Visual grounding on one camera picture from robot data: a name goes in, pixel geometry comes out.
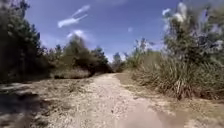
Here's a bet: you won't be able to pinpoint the distant trees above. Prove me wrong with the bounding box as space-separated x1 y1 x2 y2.
110 51 129 73

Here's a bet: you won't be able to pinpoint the clump of green trees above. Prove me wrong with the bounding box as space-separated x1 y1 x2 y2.
46 34 114 80

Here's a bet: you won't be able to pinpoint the pale gravel dirt path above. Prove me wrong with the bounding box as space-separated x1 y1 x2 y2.
19 72 191 128

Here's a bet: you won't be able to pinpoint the tall reed grass with trees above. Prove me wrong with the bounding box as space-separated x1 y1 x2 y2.
124 0 224 101

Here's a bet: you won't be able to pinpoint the dry grass verge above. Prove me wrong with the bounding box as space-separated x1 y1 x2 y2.
114 71 224 128
0 75 101 128

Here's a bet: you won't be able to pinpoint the dark dense trees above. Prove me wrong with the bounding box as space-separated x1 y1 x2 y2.
0 0 53 84

